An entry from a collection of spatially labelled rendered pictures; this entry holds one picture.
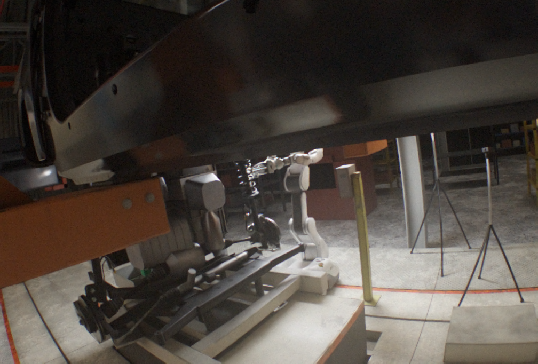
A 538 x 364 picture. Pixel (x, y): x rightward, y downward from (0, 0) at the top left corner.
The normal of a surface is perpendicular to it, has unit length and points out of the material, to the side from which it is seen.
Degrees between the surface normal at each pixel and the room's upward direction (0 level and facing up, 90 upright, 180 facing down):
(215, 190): 90
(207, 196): 90
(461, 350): 90
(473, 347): 90
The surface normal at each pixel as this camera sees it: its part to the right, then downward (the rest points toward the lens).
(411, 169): -0.59, 0.14
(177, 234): 0.62, -0.07
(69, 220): 0.79, -0.11
